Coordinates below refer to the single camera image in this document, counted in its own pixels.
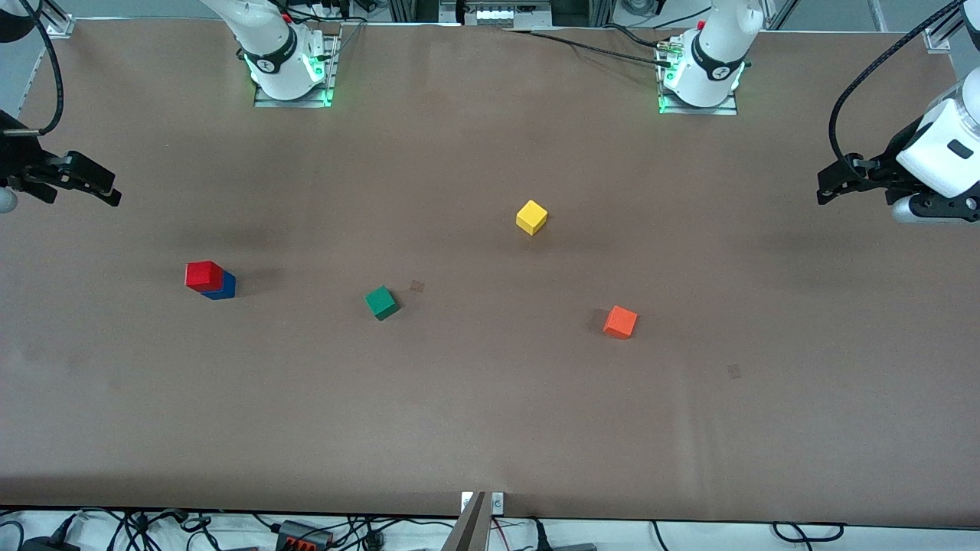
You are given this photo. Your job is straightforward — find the black looped cable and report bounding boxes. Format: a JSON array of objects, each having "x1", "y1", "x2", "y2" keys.
[{"x1": 770, "y1": 521, "x2": 846, "y2": 543}]

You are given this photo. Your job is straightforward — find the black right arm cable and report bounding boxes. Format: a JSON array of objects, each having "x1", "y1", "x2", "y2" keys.
[{"x1": 0, "y1": 0, "x2": 65, "y2": 137}]

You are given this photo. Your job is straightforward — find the grey control unit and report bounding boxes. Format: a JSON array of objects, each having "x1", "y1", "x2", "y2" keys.
[{"x1": 440, "y1": 0, "x2": 554, "y2": 28}]

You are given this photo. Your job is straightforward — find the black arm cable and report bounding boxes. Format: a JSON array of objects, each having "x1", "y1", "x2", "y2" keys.
[
  {"x1": 829, "y1": 0, "x2": 965, "y2": 168},
  {"x1": 0, "y1": 0, "x2": 65, "y2": 137}
]

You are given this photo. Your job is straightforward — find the grey camera post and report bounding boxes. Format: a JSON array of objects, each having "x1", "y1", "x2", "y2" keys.
[{"x1": 443, "y1": 491, "x2": 491, "y2": 551}]

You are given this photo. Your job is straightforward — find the yellow wooden block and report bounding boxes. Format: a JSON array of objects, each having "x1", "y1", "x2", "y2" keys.
[{"x1": 515, "y1": 200, "x2": 549, "y2": 236}]

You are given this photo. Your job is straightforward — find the red wooden block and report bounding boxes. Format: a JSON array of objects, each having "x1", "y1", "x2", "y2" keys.
[{"x1": 185, "y1": 261, "x2": 225, "y2": 293}]

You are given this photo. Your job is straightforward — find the aluminium frame profile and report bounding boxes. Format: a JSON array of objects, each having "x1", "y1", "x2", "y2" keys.
[
  {"x1": 924, "y1": 6, "x2": 967, "y2": 53},
  {"x1": 29, "y1": 0, "x2": 76, "y2": 37}
]

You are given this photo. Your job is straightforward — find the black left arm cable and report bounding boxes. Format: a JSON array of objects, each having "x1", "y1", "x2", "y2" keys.
[{"x1": 829, "y1": 0, "x2": 965, "y2": 168}]

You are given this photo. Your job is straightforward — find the orange wooden block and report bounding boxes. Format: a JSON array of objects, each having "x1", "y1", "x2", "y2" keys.
[{"x1": 603, "y1": 305, "x2": 639, "y2": 341}]

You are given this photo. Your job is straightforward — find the aluminium arm base plate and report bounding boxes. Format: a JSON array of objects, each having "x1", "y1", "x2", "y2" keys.
[
  {"x1": 657, "y1": 42, "x2": 740, "y2": 116},
  {"x1": 253, "y1": 31, "x2": 342, "y2": 109}
]

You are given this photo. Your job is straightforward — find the black cable on table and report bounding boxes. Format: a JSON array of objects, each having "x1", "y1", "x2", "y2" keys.
[{"x1": 509, "y1": 27, "x2": 675, "y2": 68}]

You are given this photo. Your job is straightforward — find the green wooden block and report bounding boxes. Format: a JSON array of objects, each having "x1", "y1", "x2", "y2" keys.
[{"x1": 364, "y1": 285, "x2": 400, "y2": 321}]

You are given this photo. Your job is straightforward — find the black power strip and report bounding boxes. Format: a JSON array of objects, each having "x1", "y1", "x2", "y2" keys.
[{"x1": 274, "y1": 520, "x2": 335, "y2": 551}]

